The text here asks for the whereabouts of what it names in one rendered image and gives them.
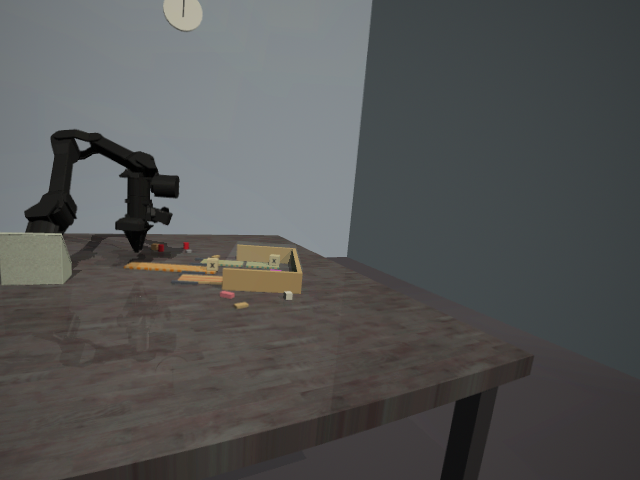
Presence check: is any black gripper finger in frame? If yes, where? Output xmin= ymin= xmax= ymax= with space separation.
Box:
xmin=139 ymin=225 xmax=154 ymax=251
xmin=123 ymin=228 xmax=148 ymax=253

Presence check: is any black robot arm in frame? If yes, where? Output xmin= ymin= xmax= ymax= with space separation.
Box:
xmin=24 ymin=130 xmax=180 ymax=235

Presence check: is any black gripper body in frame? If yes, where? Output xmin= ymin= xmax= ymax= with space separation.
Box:
xmin=115 ymin=195 xmax=152 ymax=231

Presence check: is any tan strip with orange dots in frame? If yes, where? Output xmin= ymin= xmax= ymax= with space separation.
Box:
xmin=124 ymin=262 xmax=217 ymax=274

